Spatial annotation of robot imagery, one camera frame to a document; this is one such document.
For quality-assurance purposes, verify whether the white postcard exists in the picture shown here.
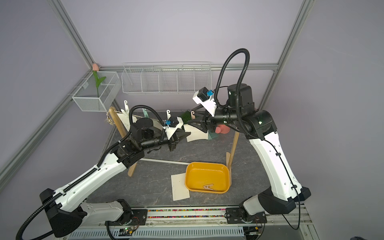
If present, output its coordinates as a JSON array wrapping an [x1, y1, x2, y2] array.
[[118, 109, 130, 125], [183, 124, 212, 143], [171, 173, 190, 201], [176, 117, 184, 129]]

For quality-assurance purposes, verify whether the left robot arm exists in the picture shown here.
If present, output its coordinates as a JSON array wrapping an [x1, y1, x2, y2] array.
[[16, 105, 190, 240]]

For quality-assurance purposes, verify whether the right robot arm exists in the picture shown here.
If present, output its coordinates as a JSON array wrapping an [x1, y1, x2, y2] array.
[[188, 48, 311, 216]]

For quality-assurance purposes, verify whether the green hand brush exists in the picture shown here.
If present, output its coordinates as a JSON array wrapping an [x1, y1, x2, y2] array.
[[208, 132, 219, 140]]

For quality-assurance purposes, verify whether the green artificial grass mat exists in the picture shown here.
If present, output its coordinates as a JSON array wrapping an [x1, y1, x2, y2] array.
[[180, 111, 192, 125]]

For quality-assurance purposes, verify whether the pink watering can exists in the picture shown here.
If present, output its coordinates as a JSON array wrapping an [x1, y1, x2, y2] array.
[[215, 125, 231, 134]]

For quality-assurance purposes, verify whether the green clothespin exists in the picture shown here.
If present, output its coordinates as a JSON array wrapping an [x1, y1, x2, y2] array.
[[142, 108, 150, 118]]

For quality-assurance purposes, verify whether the yellow plastic tray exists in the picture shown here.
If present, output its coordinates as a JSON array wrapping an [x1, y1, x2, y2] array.
[[185, 162, 231, 194]]

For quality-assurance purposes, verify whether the wooden clothesline stand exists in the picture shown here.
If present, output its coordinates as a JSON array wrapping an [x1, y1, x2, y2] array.
[[107, 107, 240, 177]]

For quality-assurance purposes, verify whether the small white mesh basket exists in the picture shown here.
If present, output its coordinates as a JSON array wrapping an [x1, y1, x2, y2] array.
[[72, 72, 122, 112]]

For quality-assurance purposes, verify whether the artificial pink tulip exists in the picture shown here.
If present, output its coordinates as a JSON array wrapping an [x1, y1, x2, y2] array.
[[92, 63, 106, 98]]

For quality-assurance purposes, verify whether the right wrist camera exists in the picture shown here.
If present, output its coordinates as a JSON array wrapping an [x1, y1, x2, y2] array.
[[193, 87, 217, 117]]

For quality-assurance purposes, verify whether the long white wire basket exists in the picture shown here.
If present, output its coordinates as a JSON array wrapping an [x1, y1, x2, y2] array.
[[122, 62, 212, 95]]

